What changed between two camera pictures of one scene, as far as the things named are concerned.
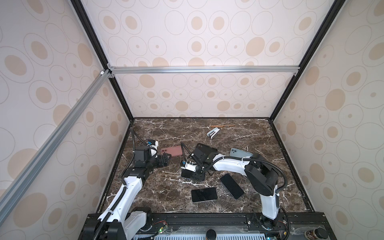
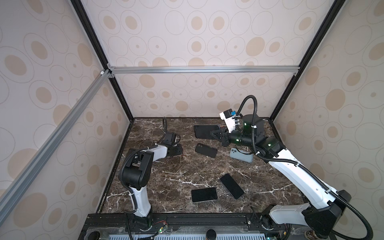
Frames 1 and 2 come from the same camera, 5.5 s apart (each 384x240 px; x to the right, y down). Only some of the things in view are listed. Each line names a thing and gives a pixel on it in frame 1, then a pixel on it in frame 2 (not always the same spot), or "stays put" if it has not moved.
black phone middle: [204, 194] stays put
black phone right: [231, 186] stays put
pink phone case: [174, 151] stays put
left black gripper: [160, 163] → [179, 147]
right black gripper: [195, 177] → [222, 137]
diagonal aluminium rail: [17, 189] stays put
